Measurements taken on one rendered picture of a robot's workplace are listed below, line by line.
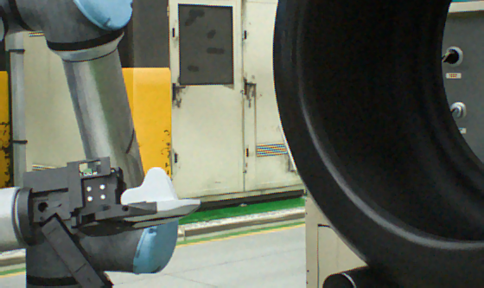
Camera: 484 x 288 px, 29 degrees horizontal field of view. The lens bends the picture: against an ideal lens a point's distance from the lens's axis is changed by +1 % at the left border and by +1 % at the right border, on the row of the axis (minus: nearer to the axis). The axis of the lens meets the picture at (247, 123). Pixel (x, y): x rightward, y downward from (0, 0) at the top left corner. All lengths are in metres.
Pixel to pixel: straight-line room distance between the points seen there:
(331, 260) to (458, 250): 0.94
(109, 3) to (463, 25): 0.68
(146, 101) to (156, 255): 5.24
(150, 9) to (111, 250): 5.33
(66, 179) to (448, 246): 0.46
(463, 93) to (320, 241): 0.42
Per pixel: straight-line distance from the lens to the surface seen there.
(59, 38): 1.42
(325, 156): 1.08
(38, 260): 1.63
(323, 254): 1.93
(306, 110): 1.10
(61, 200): 1.17
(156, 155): 6.83
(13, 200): 1.16
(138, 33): 6.74
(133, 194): 1.14
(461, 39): 1.77
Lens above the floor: 1.15
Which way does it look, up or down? 3 degrees down
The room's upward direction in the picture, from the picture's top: 1 degrees counter-clockwise
